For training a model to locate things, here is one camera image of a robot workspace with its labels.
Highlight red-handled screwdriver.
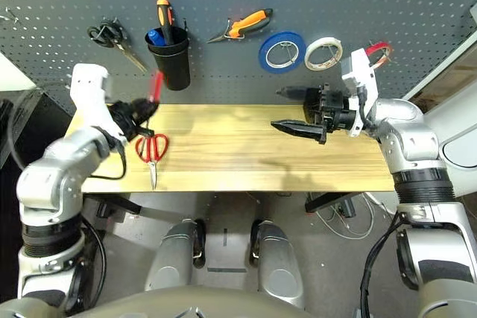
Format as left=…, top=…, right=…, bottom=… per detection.
left=145, top=70, right=165, bottom=131

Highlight white pegboard frame post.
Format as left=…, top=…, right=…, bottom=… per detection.
left=400, top=31, right=477, bottom=101

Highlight blue marker pen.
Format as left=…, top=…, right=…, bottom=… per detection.
left=147, top=29, right=167, bottom=46

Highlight white side box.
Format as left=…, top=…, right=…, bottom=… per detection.
left=0, top=51, right=38, bottom=92

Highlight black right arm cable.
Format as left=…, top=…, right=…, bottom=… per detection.
left=360, top=212, right=405, bottom=318

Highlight silver robot leg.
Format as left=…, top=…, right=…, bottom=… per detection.
left=248, top=220, right=303, bottom=308
left=144, top=219, right=206, bottom=291

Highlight grey robot torso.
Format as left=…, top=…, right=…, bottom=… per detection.
left=70, top=284, right=299, bottom=318

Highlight white floor cable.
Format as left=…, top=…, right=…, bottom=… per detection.
left=318, top=194, right=376, bottom=241

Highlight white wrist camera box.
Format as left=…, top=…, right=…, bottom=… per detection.
left=341, top=48, right=380, bottom=137
left=69, top=63, right=124, bottom=136

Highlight red-handled scissors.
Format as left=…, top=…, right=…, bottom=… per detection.
left=134, top=133, right=169, bottom=191

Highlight silver left robot leg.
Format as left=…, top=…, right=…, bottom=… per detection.
left=144, top=219, right=206, bottom=291

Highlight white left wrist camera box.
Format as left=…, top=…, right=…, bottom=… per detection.
left=69, top=63, right=124, bottom=136

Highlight orange and black screwdriver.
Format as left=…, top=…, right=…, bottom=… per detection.
left=156, top=0, right=175, bottom=46

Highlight red tape roll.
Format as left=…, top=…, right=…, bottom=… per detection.
left=364, top=41, right=394, bottom=71

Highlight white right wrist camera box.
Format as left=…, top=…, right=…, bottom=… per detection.
left=341, top=48, right=380, bottom=137

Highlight blue tape roll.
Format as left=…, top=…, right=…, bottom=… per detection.
left=258, top=31, right=307, bottom=73

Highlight silver right robot leg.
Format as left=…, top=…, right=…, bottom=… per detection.
left=248, top=220, right=303, bottom=308

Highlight black plastic cup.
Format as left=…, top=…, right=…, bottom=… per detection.
left=144, top=26, right=192, bottom=92

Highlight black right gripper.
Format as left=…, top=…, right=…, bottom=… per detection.
left=271, top=83, right=356, bottom=144

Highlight orange and black pliers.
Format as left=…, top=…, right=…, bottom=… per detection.
left=206, top=7, right=274, bottom=44

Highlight black table leg bracket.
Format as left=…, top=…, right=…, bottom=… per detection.
left=304, top=191, right=355, bottom=214
left=83, top=193, right=142, bottom=218

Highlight large white rounded appliance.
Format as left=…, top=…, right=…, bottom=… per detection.
left=424, top=90, right=477, bottom=198

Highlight black-handled scissors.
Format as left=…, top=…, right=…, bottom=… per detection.
left=86, top=17, right=149, bottom=74

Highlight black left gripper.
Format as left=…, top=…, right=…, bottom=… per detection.
left=107, top=96, right=160, bottom=142

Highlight black side cabinet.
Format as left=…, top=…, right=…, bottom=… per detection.
left=0, top=89, right=75, bottom=170

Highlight white tape roll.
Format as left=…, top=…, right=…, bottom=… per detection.
left=304, top=36, right=344, bottom=72

